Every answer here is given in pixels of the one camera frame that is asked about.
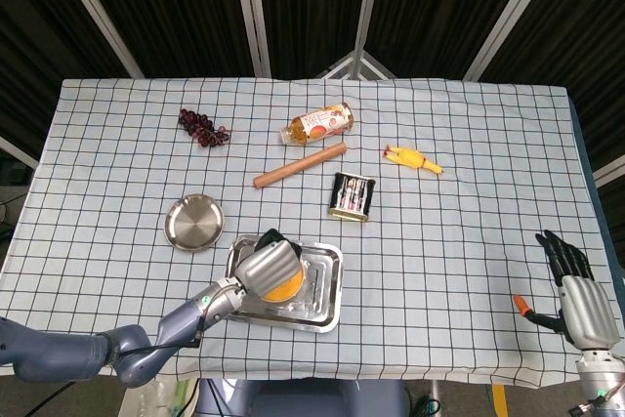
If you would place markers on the white metal frame post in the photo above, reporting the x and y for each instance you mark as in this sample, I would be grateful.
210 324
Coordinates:
251 12
363 12
512 12
97 12

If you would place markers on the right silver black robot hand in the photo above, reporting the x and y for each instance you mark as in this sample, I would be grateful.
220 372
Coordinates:
588 309

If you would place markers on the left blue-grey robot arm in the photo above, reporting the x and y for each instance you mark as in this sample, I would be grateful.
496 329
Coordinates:
63 353

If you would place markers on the yellow strip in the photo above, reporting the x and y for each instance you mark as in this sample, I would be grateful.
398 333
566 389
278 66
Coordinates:
499 400

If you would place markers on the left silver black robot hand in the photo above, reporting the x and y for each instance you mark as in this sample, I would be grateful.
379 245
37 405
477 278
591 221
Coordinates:
268 268

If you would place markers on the rectangular steel tray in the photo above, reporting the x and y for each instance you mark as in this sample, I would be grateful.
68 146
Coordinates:
322 290

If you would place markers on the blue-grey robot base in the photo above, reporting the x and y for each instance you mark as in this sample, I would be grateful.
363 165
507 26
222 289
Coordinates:
303 400

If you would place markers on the bowl of yellow liquid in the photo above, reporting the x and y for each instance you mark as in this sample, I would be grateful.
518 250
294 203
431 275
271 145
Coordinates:
288 289

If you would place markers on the wooden rolling pin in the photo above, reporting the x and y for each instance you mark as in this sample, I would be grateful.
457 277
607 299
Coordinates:
300 165

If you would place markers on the black rectangular tin can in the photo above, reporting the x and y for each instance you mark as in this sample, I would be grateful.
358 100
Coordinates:
351 196

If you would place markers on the dark red grape bunch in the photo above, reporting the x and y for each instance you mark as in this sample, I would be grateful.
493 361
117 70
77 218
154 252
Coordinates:
200 126

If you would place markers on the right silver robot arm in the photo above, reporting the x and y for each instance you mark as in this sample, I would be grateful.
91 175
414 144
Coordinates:
598 380

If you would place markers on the blue checkered tablecloth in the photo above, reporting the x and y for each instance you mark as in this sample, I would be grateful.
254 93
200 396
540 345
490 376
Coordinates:
439 241

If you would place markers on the yellow rubber chicken toy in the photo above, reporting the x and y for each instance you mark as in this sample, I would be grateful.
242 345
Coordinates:
410 158

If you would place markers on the orange drink bottle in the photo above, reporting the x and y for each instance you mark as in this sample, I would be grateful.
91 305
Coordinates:
317 124

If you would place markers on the round steel plate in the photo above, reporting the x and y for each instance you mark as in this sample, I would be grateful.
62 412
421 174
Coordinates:
194 222

